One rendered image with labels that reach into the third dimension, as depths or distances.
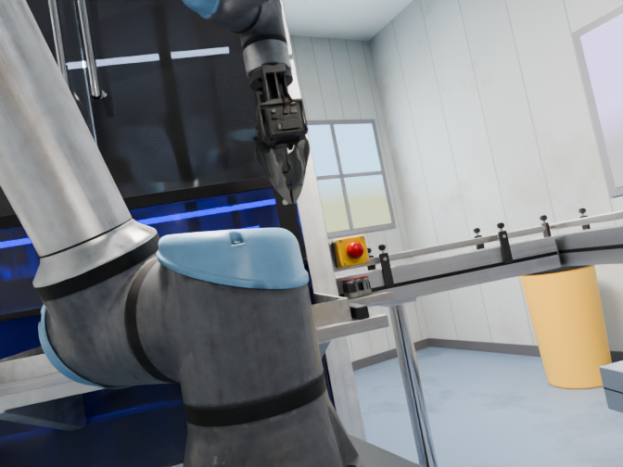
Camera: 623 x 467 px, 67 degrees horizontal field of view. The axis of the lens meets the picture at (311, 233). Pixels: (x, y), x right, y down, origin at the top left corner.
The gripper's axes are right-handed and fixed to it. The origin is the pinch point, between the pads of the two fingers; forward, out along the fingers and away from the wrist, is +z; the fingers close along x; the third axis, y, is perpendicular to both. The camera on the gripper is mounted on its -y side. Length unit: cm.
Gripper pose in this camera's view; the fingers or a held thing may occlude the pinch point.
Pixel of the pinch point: (290, 196)
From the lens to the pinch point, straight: 78.7
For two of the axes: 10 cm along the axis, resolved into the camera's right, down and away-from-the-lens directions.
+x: 9.7, -1.7, 1.8
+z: 1.8, 9.8, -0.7
